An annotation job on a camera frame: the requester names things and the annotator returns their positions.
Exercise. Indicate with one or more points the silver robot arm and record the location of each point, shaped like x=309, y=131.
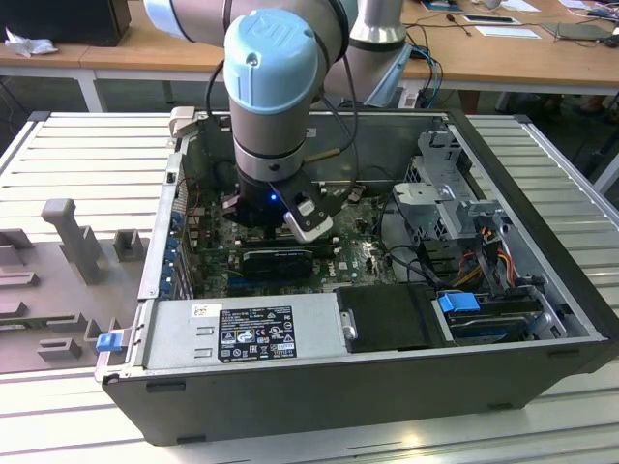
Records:
x=271, y=121

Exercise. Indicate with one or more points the black RAM stick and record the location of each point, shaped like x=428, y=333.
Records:
x=251, y=247

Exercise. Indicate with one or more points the black graphics card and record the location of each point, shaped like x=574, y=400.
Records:
x=275, y=263

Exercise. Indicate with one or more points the grey plastic case latch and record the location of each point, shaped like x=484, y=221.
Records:
x=183, y=121

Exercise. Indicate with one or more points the green motherboard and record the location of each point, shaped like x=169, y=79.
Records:
x=348, y=270

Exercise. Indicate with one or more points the silver metal latch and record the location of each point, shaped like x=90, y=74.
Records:
x=349, y=328

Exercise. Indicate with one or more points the grey power supply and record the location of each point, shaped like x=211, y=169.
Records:
x=174, y=338

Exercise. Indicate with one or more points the grey metal drive cage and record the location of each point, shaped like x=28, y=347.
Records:
x=425, y=198

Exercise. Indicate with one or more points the black plastic shroud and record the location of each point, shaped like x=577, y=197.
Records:
x=387, y=319

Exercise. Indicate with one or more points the wooden desk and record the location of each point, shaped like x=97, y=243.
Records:
x=145, y=58

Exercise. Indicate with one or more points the white labelled box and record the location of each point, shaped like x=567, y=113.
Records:
x=408, y=99

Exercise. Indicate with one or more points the black open PC case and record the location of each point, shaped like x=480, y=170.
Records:
x=290, y=401

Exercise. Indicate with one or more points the blue case latch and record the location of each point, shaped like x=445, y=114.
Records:
x=109, y=342

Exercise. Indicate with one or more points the hard disk in blue carrier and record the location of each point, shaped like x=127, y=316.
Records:
x=457, y=304

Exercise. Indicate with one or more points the grey parts rack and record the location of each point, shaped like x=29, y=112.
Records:
x=48, y=299

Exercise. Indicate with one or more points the black box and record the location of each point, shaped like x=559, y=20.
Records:
x=63, y=21

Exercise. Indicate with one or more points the crumpled white paper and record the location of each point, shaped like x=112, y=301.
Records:
x=29, y=46

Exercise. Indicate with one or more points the white flat device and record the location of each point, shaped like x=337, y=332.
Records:
x=491, y=19

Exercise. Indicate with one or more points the white paper sheet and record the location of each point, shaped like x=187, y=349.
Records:
x=508, y=32

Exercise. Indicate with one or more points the large white wrist camera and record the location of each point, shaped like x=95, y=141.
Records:
x=309, y=227

